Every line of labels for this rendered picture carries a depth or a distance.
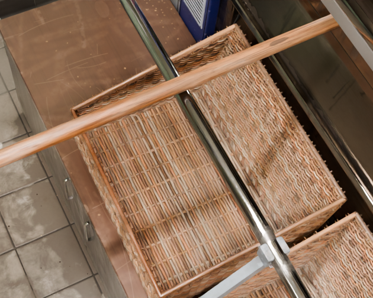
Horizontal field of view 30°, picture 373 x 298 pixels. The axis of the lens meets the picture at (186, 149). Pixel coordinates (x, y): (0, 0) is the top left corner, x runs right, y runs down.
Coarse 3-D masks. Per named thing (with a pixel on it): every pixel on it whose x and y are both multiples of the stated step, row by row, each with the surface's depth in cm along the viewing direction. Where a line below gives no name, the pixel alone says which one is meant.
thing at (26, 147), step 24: (312, 24) 138; (336, 24) 139; (264, 48) 134; (192, 72) 130; (216, 72) 131; (144, 96) 127; (168, 96) 129; (72, 120) 124; (96, 120) 124; (24, 144) 121; (48, 144) 122
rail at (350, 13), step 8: (336, 0) 113; (344, 0) 112; (352, 0) 112; (344, 8) 112; (352, 8) 111; (360, 8) 111; (352, 16) 111; (360, 16) 110; (360, 24) 110; (368, 24) 109; (360, 32) 110; (368, 32) 109; (368, 40) 109
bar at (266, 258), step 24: (120, 0) 142; (144, 24) 139; (168, 72) 134; (192, 96) 133; (192, 120) 130; (216, 144) 127; (216, 168) 127; (240, 192) 123; (264, 240) 120; (264, 264) 120; (288, 264) 118; (216, 288) 126; (288, 288) 117
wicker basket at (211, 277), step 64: (192, 64) 188; (256, 64) 177; (128, 128) 195; (192, 128) 196; (256, 128) 183; (128, 192) 185; (192, 192) 187; (256, 192) 188; (320, 192) 167; (192, 256) 179; (256, 256) 167
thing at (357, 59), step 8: (312, 0) 148; (320, 0) 145; (320, 8) 146; (320, 16) 147; (336, 32) 144; (344, 40) 142; (344, 48) 144; (352, 48) 141; (352, 56) 142; (360, 56) 139; (360, 64) 141; (368, 72) 139; (368, 80) 140
